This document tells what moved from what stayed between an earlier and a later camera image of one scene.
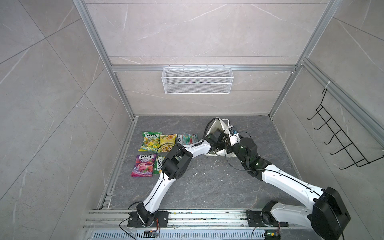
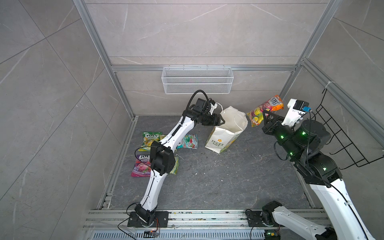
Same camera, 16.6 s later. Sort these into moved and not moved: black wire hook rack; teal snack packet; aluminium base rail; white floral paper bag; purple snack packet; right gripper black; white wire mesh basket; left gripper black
Moved: white floral paper bag; right gripper black; left gripper black
Not moved: white wire mesh basket; aluminium base rail; teal snack packet; purple snack packet; black wire hook rack
